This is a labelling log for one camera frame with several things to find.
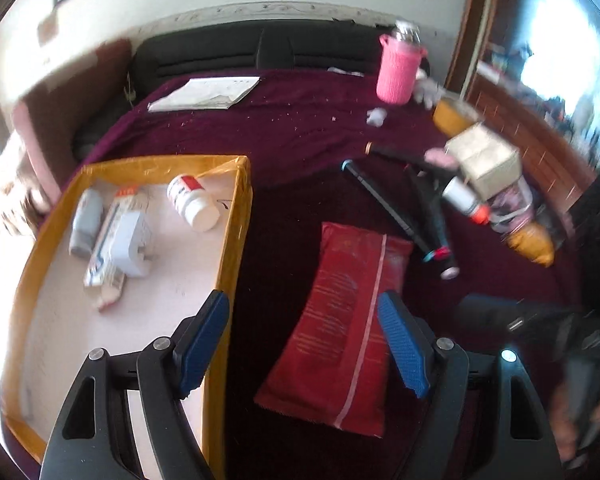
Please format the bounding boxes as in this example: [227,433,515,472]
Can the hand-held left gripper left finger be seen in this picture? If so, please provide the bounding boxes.
[39,289,231,480]

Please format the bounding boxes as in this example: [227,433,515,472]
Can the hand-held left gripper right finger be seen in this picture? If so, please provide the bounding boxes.
[376,289,563,480]

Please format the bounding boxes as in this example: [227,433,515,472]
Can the red plastic packet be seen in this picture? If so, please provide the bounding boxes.
[254,221,415,438]

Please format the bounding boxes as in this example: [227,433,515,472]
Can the clear printed pouch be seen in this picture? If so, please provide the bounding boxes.
[485,180,538,233]

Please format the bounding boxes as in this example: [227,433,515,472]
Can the white tube orange cap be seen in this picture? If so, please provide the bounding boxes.
[441,179,492,226]

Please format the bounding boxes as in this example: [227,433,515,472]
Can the black pen blue tip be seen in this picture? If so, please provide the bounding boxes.
[341,159,438,263]

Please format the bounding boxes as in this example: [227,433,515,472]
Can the yellow taped cardboard box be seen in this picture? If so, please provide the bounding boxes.
[0,155,253,480]

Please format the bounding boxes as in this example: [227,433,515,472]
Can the small beige cardboard carton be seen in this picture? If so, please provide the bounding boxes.
[445,124,522,201]

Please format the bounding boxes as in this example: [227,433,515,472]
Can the pink fluffy pom-pom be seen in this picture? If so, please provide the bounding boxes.
[425,147,458,170]

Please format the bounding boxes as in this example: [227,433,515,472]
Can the person's right hand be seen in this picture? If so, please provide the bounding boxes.
[547,380,600,466]

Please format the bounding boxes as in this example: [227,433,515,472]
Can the gold snack packet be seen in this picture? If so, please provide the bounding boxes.
[502,222,556,267]

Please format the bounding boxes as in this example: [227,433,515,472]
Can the small pinkish white packet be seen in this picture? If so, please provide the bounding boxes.
[91,275,128,311]

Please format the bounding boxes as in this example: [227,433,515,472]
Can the white power adapter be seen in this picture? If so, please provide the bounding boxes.
[112,210,153,278]

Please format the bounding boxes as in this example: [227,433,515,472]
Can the white toothpaste carton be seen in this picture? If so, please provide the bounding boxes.
[83,187,148,288]

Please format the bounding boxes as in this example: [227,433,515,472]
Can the white pill bottle red label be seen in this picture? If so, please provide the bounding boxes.
[166,174,222,233]

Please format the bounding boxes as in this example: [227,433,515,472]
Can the small grey bottle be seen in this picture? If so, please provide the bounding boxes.
[69,188,104,259]

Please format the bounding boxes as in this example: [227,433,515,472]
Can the wooden panelled cabinet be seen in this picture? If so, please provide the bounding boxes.
[467,60,600,191]

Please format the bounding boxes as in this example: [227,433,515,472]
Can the maroon blanket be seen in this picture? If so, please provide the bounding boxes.
[10,67,593,480]

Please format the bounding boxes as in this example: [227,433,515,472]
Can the yellow tape roll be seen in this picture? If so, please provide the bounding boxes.
[432,97,483,137]

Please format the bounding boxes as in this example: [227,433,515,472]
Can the white plush toy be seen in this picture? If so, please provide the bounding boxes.
[412,72,446,108]

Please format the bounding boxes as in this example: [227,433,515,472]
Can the white paper sheet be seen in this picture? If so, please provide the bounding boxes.
[147,76,262,112]

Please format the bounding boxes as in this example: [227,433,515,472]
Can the flask in pink knit cover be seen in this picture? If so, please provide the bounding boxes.
[376,20,427,105]

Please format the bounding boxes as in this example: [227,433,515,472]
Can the black leather sofa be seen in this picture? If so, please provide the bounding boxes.
[130,25,431,96]

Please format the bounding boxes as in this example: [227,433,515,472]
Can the brown wooden door frame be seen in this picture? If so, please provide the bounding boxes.
[445,0,501,96]

